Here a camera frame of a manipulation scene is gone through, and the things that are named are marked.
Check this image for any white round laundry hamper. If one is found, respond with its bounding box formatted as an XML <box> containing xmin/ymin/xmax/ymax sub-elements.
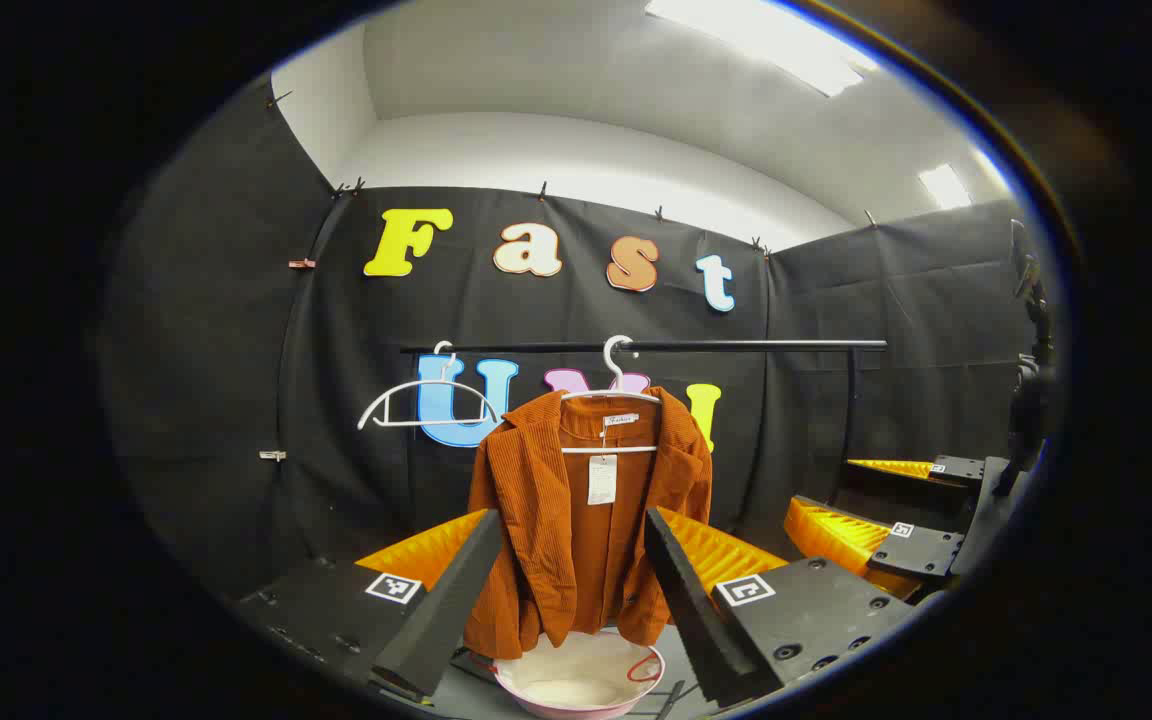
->
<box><xmin>491</xmin><ymin>628</ymin><xmax>667</xmax><ymax>720</ymax></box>

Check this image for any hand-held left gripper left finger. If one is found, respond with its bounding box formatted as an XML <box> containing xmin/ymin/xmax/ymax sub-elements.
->
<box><xmin>231</xmin><ymin>508</ymin><xmax>505</xmax><ymax>706</ymax></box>

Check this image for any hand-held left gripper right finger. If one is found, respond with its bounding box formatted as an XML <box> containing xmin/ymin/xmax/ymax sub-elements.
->
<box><xmin>644</xmin><ymin>505</ymin><xmax>922</xmax><ymax>709</ymax></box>

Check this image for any orange corduroy jacket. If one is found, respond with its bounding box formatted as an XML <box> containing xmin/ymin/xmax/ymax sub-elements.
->
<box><xmin>463</xmin><ymin>387</ymin><xmax>714</xmax><ymax>661</ymax></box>

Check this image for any large ceiling light panel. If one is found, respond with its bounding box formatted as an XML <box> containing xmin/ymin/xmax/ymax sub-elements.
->
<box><xmin>646</xmin><ymin>0</ymin><xmax>877</xmax><ymax>98</ymax></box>

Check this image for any white plastic clothes hanger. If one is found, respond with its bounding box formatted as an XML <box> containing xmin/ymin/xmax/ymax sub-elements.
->
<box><xmin>357</xmin><ymin>341</ymin><xmax>500</xmax><ymax>431</ymax></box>
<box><xmin>561</xmin><ymin>335</ymin><xmax>662</xmax><ymax>456</ymax></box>

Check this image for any small ceiling light panel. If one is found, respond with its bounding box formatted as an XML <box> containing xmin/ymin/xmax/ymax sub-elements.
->
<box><xmin>918</xmin><ymin>163</ymin><xmax>972</xmax><ymax>211</ymax></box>

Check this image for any black backdrop cloth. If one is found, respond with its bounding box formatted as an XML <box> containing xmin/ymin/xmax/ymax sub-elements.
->
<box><xmin>101</xmin><ymin>75</ymin><xmax>1047</xmax><ymax>621</ymax></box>

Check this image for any black metal clothes rack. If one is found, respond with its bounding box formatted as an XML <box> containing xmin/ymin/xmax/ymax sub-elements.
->
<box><xmin>399</xmin><ymin>339</ymin><xmax>889</xmax><ymax>501</ymax></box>

